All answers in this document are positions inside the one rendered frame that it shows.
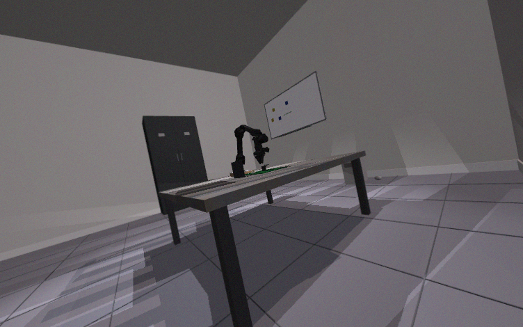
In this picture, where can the black cooling fan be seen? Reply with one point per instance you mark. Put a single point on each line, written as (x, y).
(237, 168)

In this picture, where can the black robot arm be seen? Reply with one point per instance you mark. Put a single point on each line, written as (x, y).
(258, 138)

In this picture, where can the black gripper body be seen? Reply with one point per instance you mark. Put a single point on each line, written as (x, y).
(258, 150)

